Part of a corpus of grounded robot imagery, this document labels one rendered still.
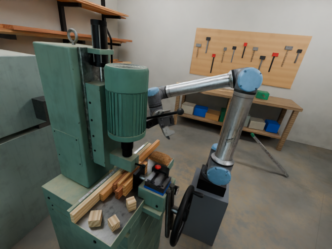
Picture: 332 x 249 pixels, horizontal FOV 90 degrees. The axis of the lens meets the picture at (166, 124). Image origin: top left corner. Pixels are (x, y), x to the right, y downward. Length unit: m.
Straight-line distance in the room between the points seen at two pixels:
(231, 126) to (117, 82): 0.68
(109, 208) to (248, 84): 0.88
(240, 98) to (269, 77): 2.96
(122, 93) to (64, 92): 0.29
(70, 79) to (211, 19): 3.42
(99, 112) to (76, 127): 0.14
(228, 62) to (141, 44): 2.04
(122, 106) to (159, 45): 3.57
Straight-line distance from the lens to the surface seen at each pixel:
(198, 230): 1.75
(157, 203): 0.83
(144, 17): 4.38
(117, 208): 0.84
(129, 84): 0.64
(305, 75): 4.08
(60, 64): 0.82
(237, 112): 1.00
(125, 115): 0.68
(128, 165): 0.86
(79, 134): 0.87
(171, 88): 1.17
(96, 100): 0.77
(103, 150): 0.87
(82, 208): 0.81
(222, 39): 3.85
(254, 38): 3.85
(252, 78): 0.97
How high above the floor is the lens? 1.56
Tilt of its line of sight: 25 degrees down
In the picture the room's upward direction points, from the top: 6 degrees clockwise
